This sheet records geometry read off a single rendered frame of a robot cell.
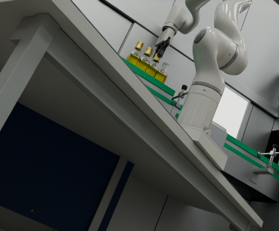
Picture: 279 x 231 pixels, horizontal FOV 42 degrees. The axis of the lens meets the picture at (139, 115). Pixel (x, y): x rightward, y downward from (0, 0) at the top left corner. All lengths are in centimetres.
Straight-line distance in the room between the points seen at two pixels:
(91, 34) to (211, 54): 67
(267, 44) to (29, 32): 214
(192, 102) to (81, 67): 60
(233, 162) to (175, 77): 58
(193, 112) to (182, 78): 87
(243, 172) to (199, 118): 86
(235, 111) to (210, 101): 103
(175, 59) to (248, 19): 71
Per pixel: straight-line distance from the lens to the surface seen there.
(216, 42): 139
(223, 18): 156
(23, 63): 73
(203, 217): 222
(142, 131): 102
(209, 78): 136
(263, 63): 265
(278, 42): 280
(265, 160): 225
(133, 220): 200
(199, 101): 133
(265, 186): 221
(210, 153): 126
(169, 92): 180
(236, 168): 208
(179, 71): 217
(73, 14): 76
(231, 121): 233
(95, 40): 80
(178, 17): 208
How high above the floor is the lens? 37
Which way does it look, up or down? 19 degrees up
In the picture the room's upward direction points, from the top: 24 degrees clockwise
